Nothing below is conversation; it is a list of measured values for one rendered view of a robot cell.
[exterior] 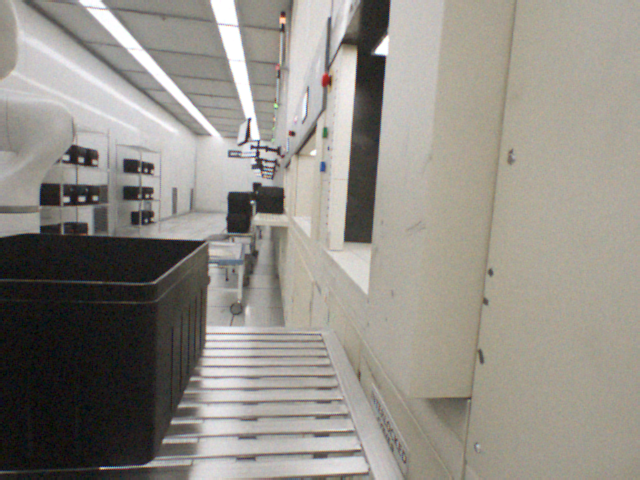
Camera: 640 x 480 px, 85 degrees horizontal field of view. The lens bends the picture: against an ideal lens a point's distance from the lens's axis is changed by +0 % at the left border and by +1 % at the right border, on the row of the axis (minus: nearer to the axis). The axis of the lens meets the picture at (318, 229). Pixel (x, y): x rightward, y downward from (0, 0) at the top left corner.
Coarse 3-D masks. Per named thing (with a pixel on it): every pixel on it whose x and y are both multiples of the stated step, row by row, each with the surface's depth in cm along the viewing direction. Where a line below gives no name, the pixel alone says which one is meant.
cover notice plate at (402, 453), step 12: (372, 384) 50; (372, 396) 49; (372, 408) 49; (384, 408) 44; (384, 420) 44; (384, 432) 44; (396, 432) 40; (396, 444) 40; (396, 456) 40; (408, 456) 37; (408, 468) 37
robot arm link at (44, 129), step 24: (0, 96) 65; (24, 96) 67; (0, 120) 64; (24, 120) 66; (48, 120) 68; (72, 120) 73; (0, 144) 67; (24, 144) 67; (48, 144) 69; (0, 168) 67; (24, 168) 67; (48, 168) 73; (0, 192) 66; (24, 192) 69
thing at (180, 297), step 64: (0, 256) 48; (64, 256) 55; (128, 256) 56; (192, 256) 45; (0, 320) 29; (64, 320) 30; (128, 320) 30; (192, 320) 47; (0, 384) 30; (64, 384) 30; (128, 384) 31; (0, 448) 30; (64, 448) 31; (128, 448) 32
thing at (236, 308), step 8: (216, 248) 324; (224, 248) 326; (232, 248) 329; (240, 248) 331; (232, 256) 291; (240, 256) 285; (240, 264) 280; (240, 272) 282; (208, 280) 364; (240, 280) 283; (248, 280) 369; (240, 288) 283; (240, 296) 284; (232, 304) 284; (240, 304) 284; (232, 312) 284; (240, 312) 285
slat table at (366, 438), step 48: (240, 336) 62; (288, 336) 63; (336, 336) 65; (192, 384) 46; (240, 384) 47; (288, 384) 47; (336, 384) 48; (192, 432) 37; (240, 432) 37; (288, 432) 38; (336, 432) 39
